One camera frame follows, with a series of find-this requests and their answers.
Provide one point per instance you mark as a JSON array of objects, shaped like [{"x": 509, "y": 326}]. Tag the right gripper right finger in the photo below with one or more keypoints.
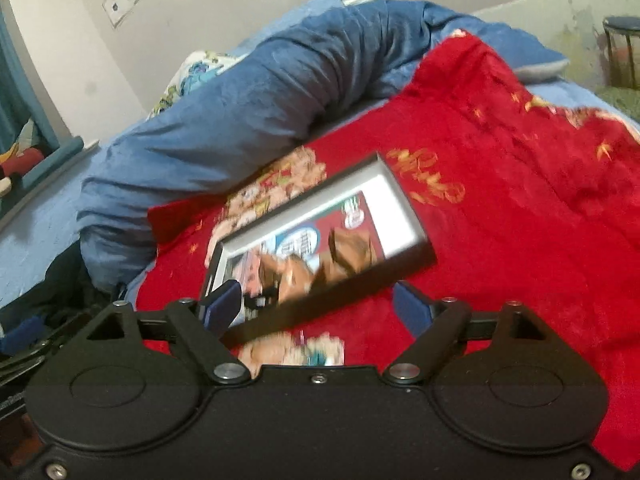
[{"x": 415, "y": 310}]

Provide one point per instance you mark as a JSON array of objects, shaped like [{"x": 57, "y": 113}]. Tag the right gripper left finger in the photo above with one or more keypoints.
[{"x": 218, "y": 309}]

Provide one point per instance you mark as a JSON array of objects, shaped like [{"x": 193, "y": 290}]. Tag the brown triangular snack packet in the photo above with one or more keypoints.
[{"x": 352, "y": 250}]

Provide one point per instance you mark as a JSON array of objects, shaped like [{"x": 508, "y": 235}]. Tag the black shallow box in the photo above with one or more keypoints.
[{"x": 296, "y": 188}]

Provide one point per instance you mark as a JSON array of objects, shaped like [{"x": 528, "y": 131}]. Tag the colourful booklet in box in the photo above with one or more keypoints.
[{"x": 310, "y": 240}]

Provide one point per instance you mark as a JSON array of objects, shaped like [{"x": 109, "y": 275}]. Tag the black clothing pile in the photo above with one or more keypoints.
[{"x": 65, "y": 290}]

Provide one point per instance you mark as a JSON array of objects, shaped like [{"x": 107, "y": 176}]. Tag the red embroidered quilt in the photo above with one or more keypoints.
[{"x": 523, "y": 200}]

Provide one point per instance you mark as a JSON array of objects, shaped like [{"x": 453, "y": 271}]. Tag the blue plush blanket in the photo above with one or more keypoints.
[{"x": 260, "y": 109}]

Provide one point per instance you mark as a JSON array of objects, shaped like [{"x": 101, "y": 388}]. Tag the cartoon print pillow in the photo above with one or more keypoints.
[{"x": 198, "y": 68}]

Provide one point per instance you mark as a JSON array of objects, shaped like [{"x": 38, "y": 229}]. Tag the plush toy on sill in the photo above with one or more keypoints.
[{"x": 25, "y": 153}]

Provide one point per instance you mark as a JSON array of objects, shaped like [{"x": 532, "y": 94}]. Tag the teal curtain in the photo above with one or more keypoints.
[{"x": 19, "y": 104}]

